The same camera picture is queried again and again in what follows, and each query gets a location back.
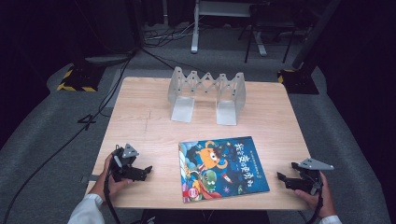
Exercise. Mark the yellow black striped stand base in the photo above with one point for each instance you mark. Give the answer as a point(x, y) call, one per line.
point(299, 82)
point(80, 79)

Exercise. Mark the grey metal book rack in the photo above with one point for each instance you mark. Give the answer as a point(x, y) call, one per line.
point(207, 90)

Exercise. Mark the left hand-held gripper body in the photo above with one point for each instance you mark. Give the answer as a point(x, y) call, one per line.
point(124, 161)

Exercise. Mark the person's left hand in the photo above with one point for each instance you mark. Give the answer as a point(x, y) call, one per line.
point(104, 183)

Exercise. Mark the person's right hand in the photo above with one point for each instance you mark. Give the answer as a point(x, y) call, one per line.
point(323, 199)

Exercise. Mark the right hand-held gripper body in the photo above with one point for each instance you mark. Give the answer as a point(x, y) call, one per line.
point(311, 174)

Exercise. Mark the person's dark clothed lap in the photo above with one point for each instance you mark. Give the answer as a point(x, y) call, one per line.
point(205, 217)

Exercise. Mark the black metal chair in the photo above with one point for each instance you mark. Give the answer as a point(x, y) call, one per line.
point(271, 21)

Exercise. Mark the dark slanted stand pole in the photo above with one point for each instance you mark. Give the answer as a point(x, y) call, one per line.
point(314, 34)

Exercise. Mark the white desk leg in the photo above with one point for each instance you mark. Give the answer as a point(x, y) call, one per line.
point(260, 43)
point(195, 31)

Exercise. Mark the colourful children's picture book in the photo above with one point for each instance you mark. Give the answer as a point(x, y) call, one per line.
point(224, 168)

